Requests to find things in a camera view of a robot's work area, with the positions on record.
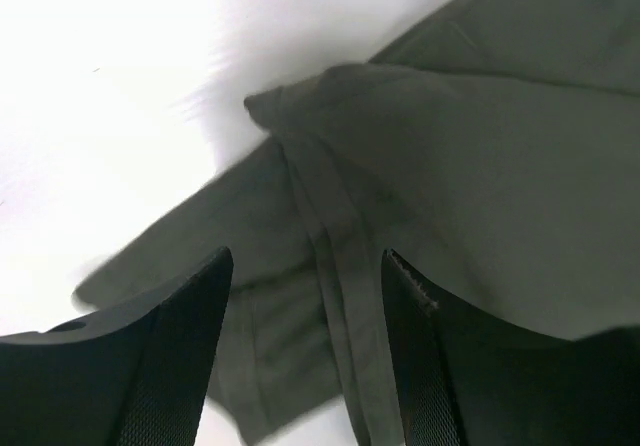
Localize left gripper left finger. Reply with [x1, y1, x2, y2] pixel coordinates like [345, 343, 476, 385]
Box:
[1, 248, 233, 446]

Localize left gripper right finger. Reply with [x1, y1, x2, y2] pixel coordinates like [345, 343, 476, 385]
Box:
[381, 250, 639, 446]

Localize olive green shorts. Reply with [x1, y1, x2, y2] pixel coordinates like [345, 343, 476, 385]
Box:
[75, 0, 639, 445]

